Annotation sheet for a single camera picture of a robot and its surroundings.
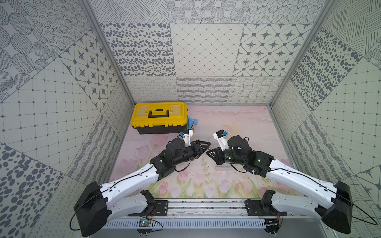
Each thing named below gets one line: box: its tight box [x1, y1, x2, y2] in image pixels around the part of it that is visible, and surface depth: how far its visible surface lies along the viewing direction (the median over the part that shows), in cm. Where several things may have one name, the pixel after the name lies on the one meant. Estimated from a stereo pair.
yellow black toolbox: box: [130, 102, 188, 135], surface depth 94 cm
